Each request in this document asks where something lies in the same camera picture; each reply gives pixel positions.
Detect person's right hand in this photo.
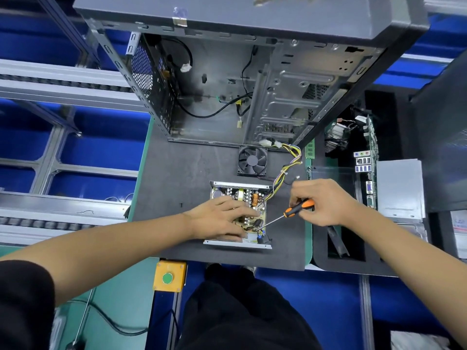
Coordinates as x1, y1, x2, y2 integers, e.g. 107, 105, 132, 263
288, 178, 366, 229

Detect person's right forearm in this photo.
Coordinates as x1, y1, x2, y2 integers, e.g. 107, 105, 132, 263
350, 204, 467, 347

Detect person's left forearm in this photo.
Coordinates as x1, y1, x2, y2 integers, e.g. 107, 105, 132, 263
0, 211, 198, 307

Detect green motherboard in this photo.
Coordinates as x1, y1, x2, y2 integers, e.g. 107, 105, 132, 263
306, 113, 380, 212

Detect grey computer tower case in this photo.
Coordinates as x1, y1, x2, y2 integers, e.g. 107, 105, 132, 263
73, 0, 431, 150

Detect hard disk drive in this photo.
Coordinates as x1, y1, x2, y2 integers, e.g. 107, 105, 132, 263
449, 211, 467, 260

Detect power supply circuit board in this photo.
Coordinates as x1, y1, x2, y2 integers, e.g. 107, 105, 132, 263
212, 142, 304, 241

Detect yellow box with green button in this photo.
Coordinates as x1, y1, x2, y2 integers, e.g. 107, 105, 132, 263
152, 260, 188, 294

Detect dark grey case side panel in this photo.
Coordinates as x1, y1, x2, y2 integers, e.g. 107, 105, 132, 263
409, 51, 467, 214

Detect black electric screwdriver with cable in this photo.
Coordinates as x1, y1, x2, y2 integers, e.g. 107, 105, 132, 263
62, 288, 176, 350

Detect person's left hand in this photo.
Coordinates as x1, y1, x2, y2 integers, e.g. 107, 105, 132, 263
182, 196, 262, 243

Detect black foam tray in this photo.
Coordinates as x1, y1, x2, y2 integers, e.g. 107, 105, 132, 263
306, 87, 467, 278

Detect silver power supply unit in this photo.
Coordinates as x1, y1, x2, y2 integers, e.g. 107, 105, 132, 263
203, 180, 274, 251

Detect aluminium conveyor frame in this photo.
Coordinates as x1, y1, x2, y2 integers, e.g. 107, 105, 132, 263
0, 0, 467, 248

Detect white plastic bag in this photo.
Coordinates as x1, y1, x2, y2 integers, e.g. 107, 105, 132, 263
390, 328, 446, 350

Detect dark grey foam mat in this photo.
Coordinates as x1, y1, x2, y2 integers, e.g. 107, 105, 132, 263
130, 116, 315, 273

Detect black cooling fan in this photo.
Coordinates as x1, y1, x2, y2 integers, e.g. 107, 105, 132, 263
237, 145, 269, 175

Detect processor cooler with fan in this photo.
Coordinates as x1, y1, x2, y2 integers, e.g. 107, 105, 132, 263
324, 119, 359, 152

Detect person's black trousers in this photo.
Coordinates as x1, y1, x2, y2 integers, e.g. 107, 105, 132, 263
175, 262, 325, 350

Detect orange-handled screwdriver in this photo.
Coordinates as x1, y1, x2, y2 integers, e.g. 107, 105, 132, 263
255, 199, 316, 232

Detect silver optical drive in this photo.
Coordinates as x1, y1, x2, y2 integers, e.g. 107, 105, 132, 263
376, 158, 428, 219

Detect person's black shirt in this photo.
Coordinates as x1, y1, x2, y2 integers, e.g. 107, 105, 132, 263
0, 260, 55, 350

